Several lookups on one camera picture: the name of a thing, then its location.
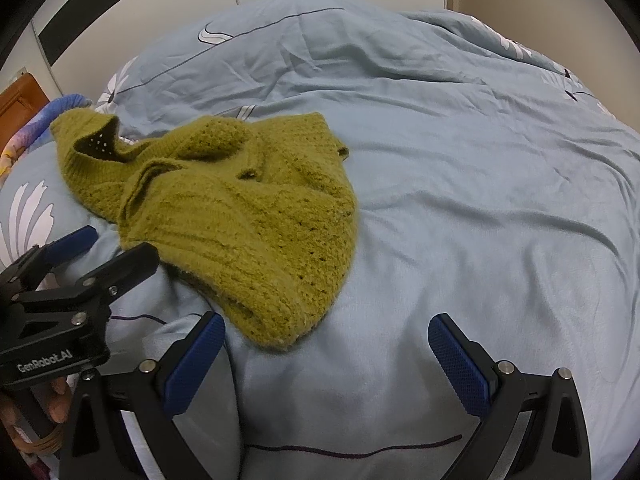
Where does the white wardrobe with black stripe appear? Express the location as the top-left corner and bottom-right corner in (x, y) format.
(0, 0), (448, 106)

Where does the colourful floral cloth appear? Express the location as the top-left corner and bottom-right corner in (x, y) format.
(0, 92), (96, 171)

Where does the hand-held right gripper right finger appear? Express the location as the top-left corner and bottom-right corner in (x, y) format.
(429, 313), (593, 480)

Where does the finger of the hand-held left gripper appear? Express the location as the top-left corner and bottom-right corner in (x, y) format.
(0, 226), (98, 296)
(17, 242), (161, 316)

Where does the brown wooden furniture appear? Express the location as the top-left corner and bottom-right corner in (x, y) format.
(0, 74), (51, 126)

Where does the olive green knit sweater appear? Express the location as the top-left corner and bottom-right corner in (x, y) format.
(50, 108), (358, 352)

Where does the blue floral duvet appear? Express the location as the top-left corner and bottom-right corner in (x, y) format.
(0, 7), (640, 480)

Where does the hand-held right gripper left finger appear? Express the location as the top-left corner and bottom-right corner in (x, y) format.
(59, 311), (226, 480)

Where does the person's left hand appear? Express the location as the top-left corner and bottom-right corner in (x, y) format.
(0, 377), (73, 443)

